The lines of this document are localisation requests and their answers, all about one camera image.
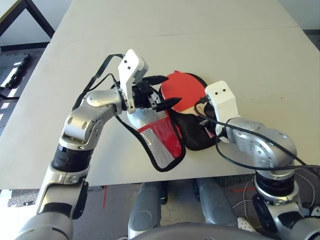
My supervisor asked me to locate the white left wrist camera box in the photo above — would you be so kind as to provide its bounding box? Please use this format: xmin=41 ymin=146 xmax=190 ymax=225
xmin=117 ymin=48 xmax=150 ymax=112

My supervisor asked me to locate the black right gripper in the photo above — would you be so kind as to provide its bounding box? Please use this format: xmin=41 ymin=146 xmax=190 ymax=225
xmin=204 ymin=105 xmax=218 ymax=135

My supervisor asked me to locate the grey robot leg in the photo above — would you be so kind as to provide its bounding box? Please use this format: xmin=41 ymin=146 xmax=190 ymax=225
xmin=127 ymin=181 xmax=163 ymax=240
xmin=196 ymin=177 xmax=238 ymax=231

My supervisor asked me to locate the white perforated clog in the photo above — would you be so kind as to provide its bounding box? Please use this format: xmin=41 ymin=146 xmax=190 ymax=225
xmin=236 ymin=216 xmax=258 ymax=233

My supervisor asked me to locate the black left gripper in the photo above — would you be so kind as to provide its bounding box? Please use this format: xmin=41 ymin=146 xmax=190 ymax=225
xmin=131 ymin=74 xmax=181 ymax=113

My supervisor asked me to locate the grey robot torso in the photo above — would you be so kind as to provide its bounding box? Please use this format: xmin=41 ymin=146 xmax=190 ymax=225
xmin=134 ymin=221 xmax=276 ymax=240

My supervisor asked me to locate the black support post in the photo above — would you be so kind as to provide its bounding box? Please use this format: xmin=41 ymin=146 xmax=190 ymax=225
xmin=159 ymin=180 xmax=169 ymax=206

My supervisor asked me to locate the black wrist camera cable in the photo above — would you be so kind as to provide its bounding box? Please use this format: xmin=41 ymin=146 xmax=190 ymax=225
xmin=193 ymin=96 xmax=320 ymax=172
xmin=72 ymin=53 xmax=126 ymax=111

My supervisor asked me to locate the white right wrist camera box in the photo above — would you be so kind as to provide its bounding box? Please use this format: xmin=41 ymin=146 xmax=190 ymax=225
xmin=204 ymin=80 xmax=237 ymax=143

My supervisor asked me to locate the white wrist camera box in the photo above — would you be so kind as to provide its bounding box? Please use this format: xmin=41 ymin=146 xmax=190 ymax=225
xmin=204 ymin=80 xmax=237 ymax=143
xmin=117 ymin=48 xmax=150 ymax=112

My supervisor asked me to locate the black metal table frame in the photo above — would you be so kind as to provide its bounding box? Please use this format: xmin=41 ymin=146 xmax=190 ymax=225
xmin=0 ymin=0 xmax=56 ymax=48

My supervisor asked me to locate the black flat floor device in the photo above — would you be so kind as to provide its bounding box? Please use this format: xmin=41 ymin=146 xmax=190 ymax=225
xmin=0 ymin=52 xmax=31 ymax=90

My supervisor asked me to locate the black left wrist camera cable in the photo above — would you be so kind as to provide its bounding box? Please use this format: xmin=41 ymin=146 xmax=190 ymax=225
xmin=72 ymin=53 xmax=126 ymax=111

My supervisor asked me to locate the grey robot right leg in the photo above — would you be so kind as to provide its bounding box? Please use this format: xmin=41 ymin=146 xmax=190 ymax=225
xmin=196 ymin=177 xmax=238 ymax=231

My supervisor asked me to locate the dark foam floor mat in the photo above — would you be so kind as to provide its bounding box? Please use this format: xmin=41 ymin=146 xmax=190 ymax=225
xmin=7 ymin=188 xmax=42 ymax=208

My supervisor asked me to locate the red ping-pong paddle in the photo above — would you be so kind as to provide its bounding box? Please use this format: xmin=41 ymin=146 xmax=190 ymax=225
xmin=159 ymin=71 xmax=216 ymax=138

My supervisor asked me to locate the white floor cable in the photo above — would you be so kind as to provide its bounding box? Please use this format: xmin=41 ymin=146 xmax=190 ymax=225
xmin=232 ymin=172 xmax=320 ymax=226

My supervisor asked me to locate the red and black paddle case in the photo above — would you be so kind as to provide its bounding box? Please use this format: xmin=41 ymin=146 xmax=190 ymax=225
xmin=116 ymin=70 xmax=221 ymax=173

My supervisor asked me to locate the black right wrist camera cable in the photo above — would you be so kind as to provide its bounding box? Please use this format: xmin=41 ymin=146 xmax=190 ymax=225
xmin=193 ymin=96 xmax=320 ymax=172

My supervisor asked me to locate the grey plush zipper charm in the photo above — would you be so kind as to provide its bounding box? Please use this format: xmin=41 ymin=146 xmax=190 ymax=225
xmin=126 ymin=108 xmax=167 ymax=132

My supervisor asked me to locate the grey robot left leg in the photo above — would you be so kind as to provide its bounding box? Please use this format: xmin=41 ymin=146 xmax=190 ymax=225
xmin=127 ymin=181 xmax=163 ymax=240

